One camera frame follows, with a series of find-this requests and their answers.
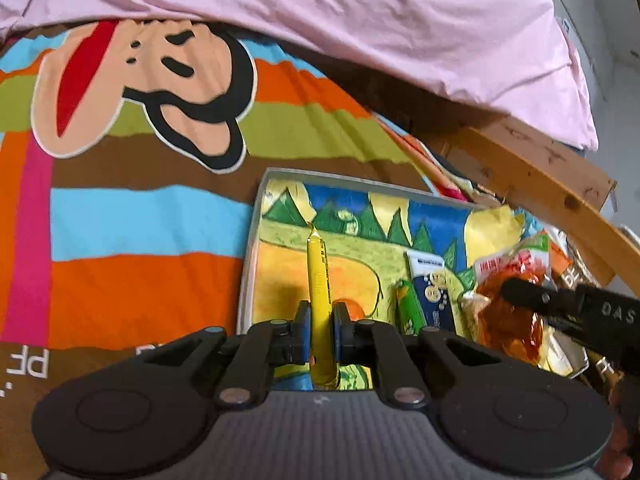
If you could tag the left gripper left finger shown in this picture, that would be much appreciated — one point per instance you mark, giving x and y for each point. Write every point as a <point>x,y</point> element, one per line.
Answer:
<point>266,346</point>

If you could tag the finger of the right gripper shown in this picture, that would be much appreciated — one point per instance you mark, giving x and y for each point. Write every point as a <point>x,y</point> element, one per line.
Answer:
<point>530,294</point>

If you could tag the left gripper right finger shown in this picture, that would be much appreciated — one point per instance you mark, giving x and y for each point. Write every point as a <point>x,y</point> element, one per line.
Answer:
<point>379,346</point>

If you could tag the orange chicken snack packet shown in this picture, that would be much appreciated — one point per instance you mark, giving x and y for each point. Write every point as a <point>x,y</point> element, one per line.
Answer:
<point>529,260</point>

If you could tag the yellow snack bar packet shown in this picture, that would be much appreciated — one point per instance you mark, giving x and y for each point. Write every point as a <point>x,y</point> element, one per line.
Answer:
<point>323,365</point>

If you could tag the green sausage stick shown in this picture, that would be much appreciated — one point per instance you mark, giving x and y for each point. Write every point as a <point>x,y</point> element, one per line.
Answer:
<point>409,313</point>

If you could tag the blue calcium stick packet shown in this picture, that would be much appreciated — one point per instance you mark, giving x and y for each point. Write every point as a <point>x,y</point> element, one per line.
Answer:
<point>428,276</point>

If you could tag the orange mandarin fruit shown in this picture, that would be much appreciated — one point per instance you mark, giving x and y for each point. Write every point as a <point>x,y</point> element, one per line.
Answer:
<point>354,310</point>

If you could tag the gold foil snack packet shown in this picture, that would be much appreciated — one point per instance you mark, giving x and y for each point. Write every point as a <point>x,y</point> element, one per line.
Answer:
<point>550,354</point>

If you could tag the person right hand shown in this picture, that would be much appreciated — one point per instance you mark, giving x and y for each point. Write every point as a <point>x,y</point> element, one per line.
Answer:
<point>615,462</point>

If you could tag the dinosaur print cloth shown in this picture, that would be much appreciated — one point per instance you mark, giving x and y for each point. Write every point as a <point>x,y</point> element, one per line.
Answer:
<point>380,259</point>

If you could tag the grey metal tray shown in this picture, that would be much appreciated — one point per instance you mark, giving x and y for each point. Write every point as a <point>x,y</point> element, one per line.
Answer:
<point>350,259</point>

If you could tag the pink bed sheet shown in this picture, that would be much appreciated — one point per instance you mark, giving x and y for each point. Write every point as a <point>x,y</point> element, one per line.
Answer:
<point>510,56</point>

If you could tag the wooden bed rail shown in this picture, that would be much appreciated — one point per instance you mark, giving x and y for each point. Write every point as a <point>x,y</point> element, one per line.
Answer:
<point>530,170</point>

